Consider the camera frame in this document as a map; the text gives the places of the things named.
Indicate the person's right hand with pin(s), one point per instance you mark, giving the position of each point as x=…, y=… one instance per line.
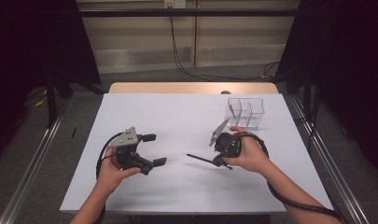
x=252, y=155

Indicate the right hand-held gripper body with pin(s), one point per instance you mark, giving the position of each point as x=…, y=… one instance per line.
x=228, y=144

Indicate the yellow floor object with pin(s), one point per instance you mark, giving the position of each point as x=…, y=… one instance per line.
x=40, y=102

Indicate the white wall socket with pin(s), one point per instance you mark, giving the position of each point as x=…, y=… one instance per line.
x=174, y=3

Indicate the black metal stand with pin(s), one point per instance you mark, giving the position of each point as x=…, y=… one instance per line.
x=51, y=102

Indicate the wooden table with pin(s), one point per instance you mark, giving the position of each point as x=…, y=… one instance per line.
x=177, y=87

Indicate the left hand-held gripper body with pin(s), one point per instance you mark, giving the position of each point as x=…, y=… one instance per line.
x=127, y=152

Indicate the small black floor pen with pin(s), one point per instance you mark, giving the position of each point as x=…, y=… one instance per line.
x=74, y=132

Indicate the aluminium floor rail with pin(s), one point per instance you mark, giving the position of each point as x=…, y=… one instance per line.
x=333, y=168
x=31, y=168

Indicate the person's left hand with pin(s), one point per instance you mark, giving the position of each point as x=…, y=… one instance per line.
x=112, y=174

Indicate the clear acrylic organizer box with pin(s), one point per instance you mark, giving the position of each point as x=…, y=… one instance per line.
x=249, y=109

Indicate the white table cover sheet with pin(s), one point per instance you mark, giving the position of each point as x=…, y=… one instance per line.
x=177, y=118

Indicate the black curtain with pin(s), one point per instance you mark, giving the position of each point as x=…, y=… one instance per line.
x=348, y=62
x=37, y=40

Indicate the dark round table grommet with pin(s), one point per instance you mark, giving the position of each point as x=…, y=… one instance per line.
x=226, y=92

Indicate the orange-tipped black makeup brush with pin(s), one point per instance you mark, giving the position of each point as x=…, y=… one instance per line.
x=231, y=107

